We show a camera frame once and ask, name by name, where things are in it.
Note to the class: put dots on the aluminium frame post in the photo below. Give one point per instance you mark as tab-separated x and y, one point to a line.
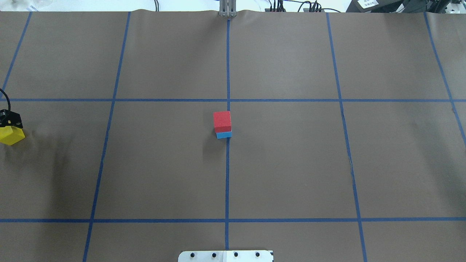
227	8

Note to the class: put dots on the black power strip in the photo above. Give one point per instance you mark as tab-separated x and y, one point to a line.
296	7

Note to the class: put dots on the black box with label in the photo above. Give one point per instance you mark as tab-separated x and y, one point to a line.
388	6

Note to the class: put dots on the yellow block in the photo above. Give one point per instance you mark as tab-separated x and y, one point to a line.
10	135

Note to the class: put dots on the red block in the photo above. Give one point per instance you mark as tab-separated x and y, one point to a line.
222	121

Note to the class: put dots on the blue block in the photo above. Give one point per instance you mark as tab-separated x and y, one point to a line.
223	135

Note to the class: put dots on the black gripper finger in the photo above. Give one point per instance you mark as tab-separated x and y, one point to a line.
10	119

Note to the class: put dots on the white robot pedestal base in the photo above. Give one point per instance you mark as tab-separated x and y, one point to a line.
226	256

